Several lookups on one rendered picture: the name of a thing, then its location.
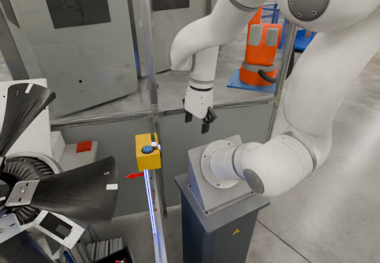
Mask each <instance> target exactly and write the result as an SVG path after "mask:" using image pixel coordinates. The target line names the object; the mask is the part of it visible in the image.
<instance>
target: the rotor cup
mask: <svg viewBox="0 0 380 263"><path fill-rule="evenodd" d="M21 181H22V179H21V178H20V177H18V176H17V175H15V174H13V173H8V172H1V176H0V198H1V197H5V199H4V200H1V201H0V218H2V217H4V216H6V215H8V214H10V213H12V212H14V213H15V214H16V213H17V212H18V211H19V210H20V209H21V208H22V207H19V208H13V209H7V210H6V207H7V206H6V205H5V203H6V201H7V199H8V197H9V195H10V193H11V192H12V190H13V188H14V186H15V184H16V183H17V182H21Z"/></svg>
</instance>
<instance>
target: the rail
mask: <svg viewBox="0 0 380 263"><path fill-rule="evenodd" d="M149 185H150V194H151V198H152V206H153V210H156V209H157V211H155V212H154V213H153V214H154V222H155V227H156V234H154V233H153V241H154V253H155V260H156V263H167V258H166V250H165V242H164V237H163V229H162V221H161V213H160V208H159V201H158V192H157V185H156V177H155V172H154V179H149ZM153 189H154V191H155V200H154V202H155V204H153ZM152 230H153V227H152Z"/></svg>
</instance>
